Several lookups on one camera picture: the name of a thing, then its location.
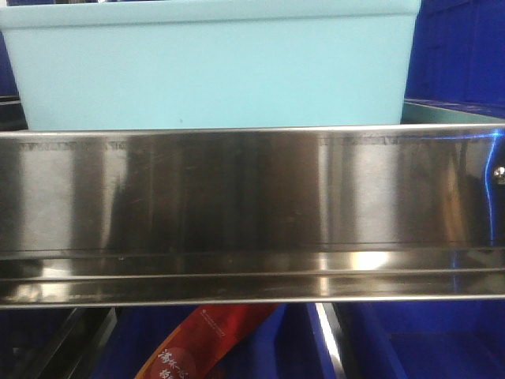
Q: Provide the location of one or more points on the stainless steel shelf rail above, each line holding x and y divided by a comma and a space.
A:
126, 218

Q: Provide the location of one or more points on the light blue plastic bin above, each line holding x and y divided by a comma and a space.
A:
210, 64

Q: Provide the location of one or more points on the dark blue bin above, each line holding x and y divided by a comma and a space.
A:
440, 339
289, 344
458, 55

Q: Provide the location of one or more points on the red snack package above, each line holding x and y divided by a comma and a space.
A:
203, 338

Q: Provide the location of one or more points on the dark blue bin lower right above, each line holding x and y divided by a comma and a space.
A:
440, 339

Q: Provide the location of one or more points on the dark blue bin upper right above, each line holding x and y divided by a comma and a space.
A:
458, 55

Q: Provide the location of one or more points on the dark blue bin lower middle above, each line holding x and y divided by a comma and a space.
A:
289, 344

